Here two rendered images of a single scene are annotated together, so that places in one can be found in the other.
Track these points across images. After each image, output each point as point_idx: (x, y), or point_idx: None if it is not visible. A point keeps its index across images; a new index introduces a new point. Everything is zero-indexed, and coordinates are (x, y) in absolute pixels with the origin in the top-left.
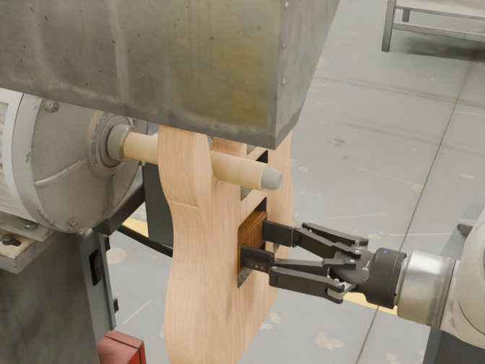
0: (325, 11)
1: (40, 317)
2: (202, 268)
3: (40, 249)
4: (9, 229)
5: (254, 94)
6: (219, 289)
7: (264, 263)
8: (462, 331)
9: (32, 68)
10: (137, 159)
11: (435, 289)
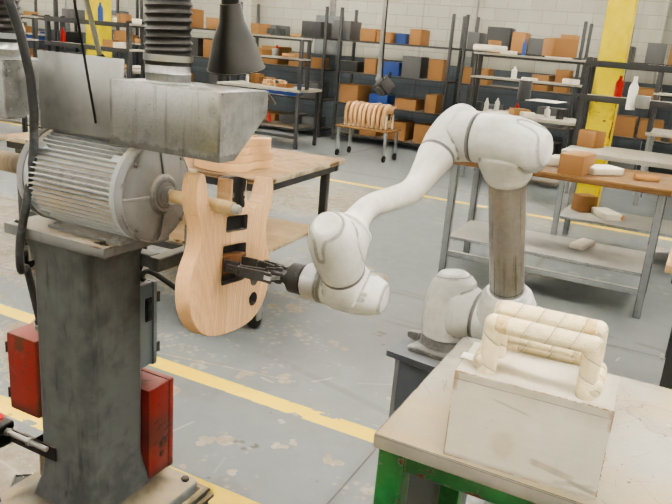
0: (251, 120)
1: (109, 314)
2: (198, 252)
3: (118, 252)
4: (104, 240)
5: (212, 139)
6: (207, 273)
7: (235, 266)
8: (325, 294)
9: (131, 134)
10: (178, 215)
11: (315, 275)
